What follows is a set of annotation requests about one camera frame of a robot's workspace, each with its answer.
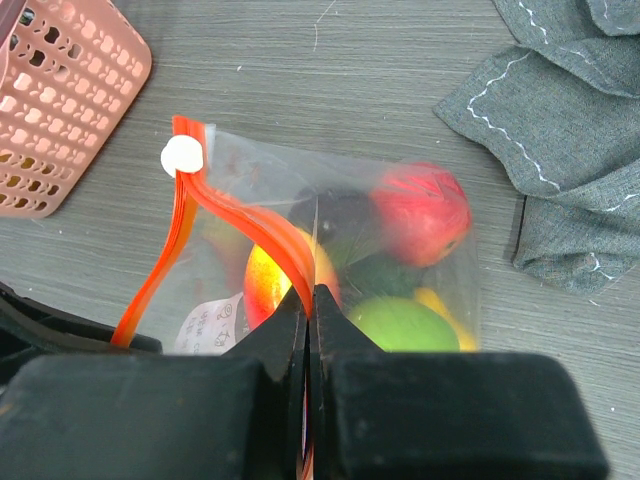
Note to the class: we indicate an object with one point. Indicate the pink plastic basket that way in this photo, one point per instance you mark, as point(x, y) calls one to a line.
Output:
point(70, 70)

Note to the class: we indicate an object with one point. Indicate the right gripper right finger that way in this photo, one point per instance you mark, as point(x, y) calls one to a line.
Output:
point(487, 415)

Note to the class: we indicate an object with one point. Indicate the green apple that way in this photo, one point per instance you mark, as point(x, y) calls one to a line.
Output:
point(397, 324)

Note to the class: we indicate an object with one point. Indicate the red apple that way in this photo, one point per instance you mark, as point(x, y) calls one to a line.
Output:
point(424, 212)

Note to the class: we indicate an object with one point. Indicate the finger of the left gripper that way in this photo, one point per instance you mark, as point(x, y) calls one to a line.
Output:
point(30, 329)

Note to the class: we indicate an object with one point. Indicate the dark purple mangosteen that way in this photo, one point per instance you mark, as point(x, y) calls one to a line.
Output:
point(344, 220)

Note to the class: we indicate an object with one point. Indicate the clear zip top bag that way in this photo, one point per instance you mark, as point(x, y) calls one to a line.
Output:
point(252, 222)

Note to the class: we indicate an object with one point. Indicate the yellow pear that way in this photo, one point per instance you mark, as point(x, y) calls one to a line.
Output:
point(429, 298)

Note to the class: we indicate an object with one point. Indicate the dark green avocado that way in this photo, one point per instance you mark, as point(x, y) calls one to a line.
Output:
point(378, 275)

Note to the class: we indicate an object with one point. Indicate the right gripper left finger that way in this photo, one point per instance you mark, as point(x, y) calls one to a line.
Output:
point(238, 415)

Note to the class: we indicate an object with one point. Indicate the grey cloth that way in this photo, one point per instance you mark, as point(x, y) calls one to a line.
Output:
point(560, 111)

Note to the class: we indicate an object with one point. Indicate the red yellow mango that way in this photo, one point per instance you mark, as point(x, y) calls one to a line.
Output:
point(265, 284)

